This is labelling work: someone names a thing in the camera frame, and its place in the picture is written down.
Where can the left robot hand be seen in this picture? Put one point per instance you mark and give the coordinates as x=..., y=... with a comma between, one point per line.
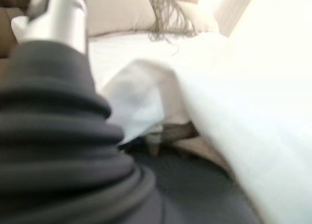
x=61, y=148

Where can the white duvet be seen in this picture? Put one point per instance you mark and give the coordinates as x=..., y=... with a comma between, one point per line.
x=243, y=112

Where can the white sheeted mattress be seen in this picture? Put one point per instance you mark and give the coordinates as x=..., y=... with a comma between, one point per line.
x=117, y=56

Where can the large beige pillow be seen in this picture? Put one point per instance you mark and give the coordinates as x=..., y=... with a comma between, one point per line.
x=117, y=12

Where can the grey fringed woven cushion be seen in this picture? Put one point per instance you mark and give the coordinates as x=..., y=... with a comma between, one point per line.
x=165, y=14

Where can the small beige pillow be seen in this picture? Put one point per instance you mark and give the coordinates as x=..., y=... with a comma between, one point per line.
x=195, y=17

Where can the sheer beige curtain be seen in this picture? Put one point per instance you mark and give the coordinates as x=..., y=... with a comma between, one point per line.
x=229, y=12

